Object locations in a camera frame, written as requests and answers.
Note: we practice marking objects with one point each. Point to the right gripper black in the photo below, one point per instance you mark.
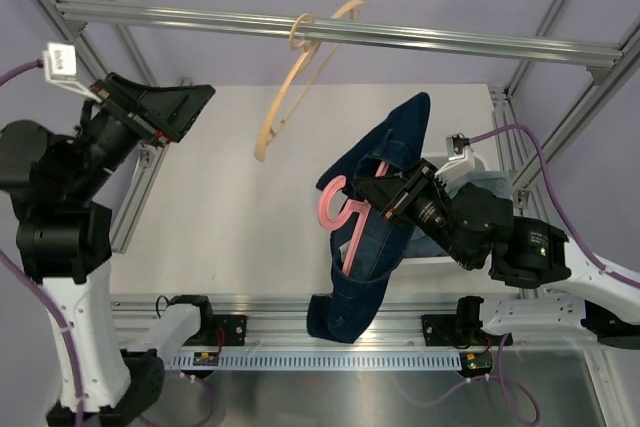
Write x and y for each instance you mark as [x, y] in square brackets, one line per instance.
[396, 195]

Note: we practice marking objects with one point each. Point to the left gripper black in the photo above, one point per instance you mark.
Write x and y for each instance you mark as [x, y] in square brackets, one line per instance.
[160, 112]

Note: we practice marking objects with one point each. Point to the pink plastic hanger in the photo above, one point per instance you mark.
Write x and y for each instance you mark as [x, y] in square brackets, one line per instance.
[360, 209]

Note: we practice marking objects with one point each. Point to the dark blue denim skirt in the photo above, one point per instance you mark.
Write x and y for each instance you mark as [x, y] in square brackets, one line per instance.
[349, 309]

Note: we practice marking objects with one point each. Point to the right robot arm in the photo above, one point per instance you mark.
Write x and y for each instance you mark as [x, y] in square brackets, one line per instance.
[478, 229]

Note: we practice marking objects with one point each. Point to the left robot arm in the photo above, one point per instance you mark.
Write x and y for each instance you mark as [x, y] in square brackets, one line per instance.
[63, 238]

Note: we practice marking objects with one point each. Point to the white plastic basket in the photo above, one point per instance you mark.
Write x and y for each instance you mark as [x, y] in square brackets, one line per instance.
[440, 265]

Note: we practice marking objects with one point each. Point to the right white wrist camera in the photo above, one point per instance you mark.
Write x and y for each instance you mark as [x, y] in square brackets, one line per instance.
[460, 161]

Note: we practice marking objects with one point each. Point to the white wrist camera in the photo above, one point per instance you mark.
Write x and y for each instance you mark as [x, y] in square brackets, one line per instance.
[60, 69]
[460, 161]

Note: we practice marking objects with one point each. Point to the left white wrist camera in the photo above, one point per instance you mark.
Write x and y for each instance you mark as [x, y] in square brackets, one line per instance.
[60, 69]

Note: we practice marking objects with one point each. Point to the aluminium hanging rail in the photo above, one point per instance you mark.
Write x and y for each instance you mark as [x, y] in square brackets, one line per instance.
[596, 55]

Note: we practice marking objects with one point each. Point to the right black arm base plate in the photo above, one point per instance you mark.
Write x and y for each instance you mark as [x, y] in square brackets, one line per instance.
[439, 330]

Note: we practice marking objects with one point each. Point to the white slotted cable duct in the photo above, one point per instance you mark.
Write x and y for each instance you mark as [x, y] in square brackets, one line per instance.
[315, 361]

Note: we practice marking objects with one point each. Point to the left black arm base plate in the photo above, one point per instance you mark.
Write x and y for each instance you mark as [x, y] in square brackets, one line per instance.
[230, 329]

